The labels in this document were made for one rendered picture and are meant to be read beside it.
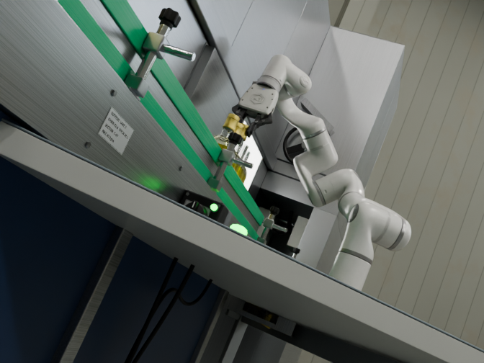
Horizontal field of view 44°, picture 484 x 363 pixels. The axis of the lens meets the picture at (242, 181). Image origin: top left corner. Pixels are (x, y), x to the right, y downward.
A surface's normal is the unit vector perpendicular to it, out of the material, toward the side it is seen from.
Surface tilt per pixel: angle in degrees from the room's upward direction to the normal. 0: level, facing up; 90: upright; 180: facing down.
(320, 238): 90
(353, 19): 90
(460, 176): 90
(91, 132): 90
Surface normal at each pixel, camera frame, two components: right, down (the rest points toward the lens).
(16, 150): 0.32, -0.08
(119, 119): 0.90, 0.33
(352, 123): -0.19, -0.30
